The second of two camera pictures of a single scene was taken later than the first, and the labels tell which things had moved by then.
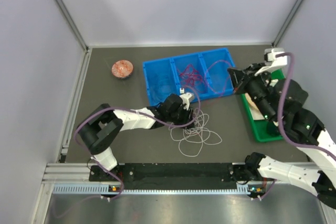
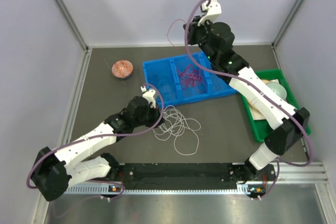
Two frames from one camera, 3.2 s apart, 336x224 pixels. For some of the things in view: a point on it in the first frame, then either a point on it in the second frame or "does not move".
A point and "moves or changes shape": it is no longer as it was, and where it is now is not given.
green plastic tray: x=264 y=130 does not move
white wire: x=191 y=140 moves or changes shape
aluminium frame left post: x=64 y=9 does not move
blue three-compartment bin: x=205 y=75 does not move
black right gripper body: x=258 y=88 → x=199 y=35
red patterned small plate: x=122 y=69 does not move
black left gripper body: x=181 y=115 → x=150 y=115
